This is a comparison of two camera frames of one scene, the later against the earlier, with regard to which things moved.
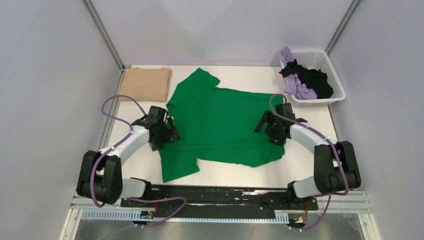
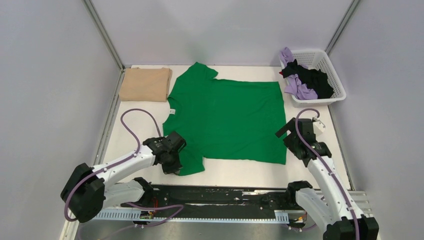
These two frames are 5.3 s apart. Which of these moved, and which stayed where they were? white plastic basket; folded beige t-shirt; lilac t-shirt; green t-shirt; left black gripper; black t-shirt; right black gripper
Moved: green t-shirt; right black gripper; left black gripper
Stayed: folded beige t-shirt; lilac t-shirt; black t-shirt; white plastic basket
